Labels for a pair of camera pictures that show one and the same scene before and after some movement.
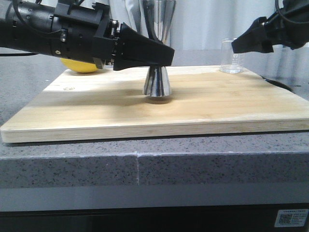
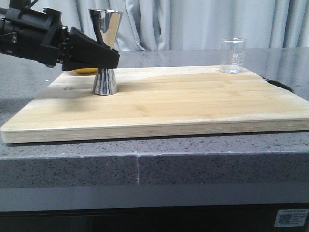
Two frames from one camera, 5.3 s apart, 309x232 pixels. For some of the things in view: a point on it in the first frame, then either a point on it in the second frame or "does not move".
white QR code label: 287,218 does not move
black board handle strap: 278,83 does not move
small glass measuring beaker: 230,62 does not move
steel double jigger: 158,15 → 105,24
